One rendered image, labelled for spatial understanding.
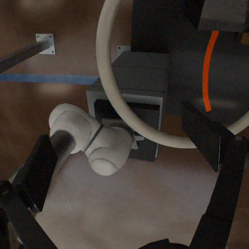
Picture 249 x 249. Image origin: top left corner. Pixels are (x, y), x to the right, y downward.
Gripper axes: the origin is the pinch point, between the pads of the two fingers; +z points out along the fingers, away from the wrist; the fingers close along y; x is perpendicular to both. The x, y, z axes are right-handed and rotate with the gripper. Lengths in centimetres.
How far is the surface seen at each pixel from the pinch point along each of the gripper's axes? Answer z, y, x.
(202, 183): 151, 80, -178
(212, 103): 136, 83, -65
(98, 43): 24.8, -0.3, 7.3
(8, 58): 130, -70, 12
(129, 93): 77, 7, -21
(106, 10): 24.5, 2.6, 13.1
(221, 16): 68, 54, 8
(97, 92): 82, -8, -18
